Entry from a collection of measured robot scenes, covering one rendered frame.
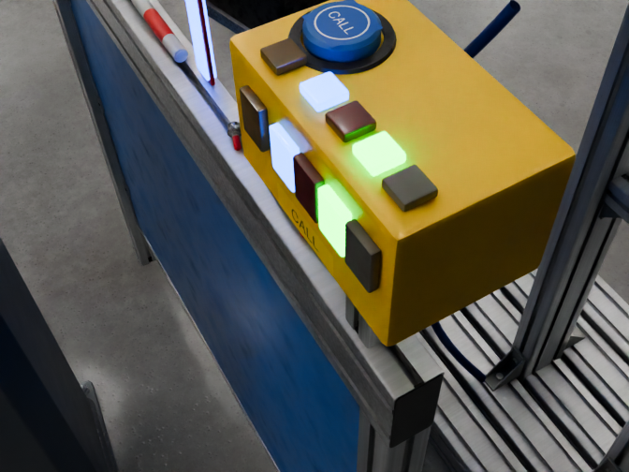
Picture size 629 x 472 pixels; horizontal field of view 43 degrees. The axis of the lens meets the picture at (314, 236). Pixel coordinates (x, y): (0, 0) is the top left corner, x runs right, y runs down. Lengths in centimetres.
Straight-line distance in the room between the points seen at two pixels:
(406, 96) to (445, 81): 2
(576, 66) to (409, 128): 181
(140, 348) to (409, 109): 125
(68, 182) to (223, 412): 70
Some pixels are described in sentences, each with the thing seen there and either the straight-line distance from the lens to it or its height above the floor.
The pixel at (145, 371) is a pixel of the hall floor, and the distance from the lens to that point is 156.
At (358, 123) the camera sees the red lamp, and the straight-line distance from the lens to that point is 36.
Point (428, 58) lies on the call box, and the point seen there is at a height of 107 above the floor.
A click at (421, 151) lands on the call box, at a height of 107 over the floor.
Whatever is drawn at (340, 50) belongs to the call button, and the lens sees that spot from 40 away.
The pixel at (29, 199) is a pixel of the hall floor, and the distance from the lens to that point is 189.
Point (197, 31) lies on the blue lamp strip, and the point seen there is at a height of 92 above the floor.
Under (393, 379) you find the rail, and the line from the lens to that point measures 53.
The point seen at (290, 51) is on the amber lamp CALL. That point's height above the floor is 108.
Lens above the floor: 133
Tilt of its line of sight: 52 degrees down
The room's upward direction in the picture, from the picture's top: 2 degrees counter-clockwise
